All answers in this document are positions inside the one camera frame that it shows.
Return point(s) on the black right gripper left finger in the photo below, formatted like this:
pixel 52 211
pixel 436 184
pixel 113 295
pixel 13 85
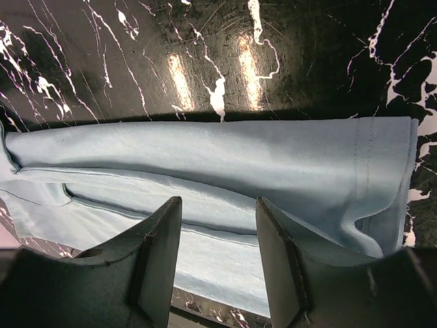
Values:
pixel 129 279

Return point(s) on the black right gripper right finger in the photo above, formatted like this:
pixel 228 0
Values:
pixel 310 280

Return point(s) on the light blue t-shirt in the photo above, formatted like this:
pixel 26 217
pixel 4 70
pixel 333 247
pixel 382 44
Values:
pixel 347 180

